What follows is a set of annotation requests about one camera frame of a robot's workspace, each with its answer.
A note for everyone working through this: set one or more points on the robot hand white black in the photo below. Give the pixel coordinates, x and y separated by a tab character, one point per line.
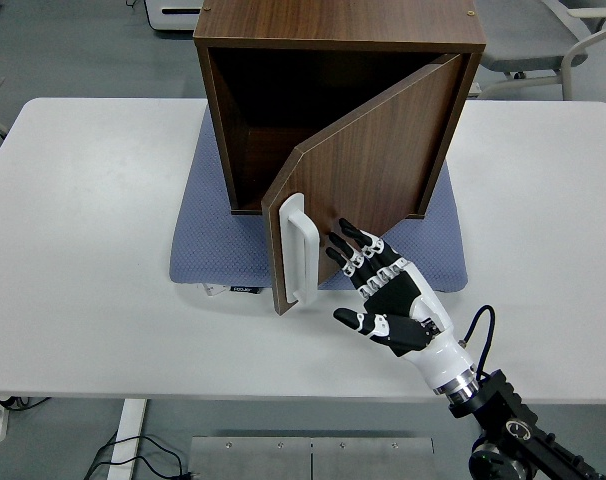
433	350

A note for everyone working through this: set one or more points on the brown wooden cabinet door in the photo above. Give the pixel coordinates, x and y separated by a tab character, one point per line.
373	165

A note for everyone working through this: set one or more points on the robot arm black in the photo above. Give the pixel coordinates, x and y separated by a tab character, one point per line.
503	400

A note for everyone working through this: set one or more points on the brown wooden cabinet body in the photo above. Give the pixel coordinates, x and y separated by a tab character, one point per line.
333	20

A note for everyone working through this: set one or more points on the black mat label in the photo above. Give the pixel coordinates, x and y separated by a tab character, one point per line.
244	290

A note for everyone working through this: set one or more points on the grey metal plate with screws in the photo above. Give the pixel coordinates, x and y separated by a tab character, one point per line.
263	460

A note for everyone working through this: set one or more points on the white mat tag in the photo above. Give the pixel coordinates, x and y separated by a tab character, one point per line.
214	290

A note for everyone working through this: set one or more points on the blue-grey mesh mat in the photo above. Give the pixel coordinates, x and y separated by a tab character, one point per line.
208	240

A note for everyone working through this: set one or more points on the white table leg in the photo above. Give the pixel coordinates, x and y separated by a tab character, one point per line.
128	440

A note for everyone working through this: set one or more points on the white appliance box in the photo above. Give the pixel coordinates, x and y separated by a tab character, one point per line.
178	20

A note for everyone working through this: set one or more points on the grey office chair white frame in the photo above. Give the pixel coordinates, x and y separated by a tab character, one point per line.
523	40

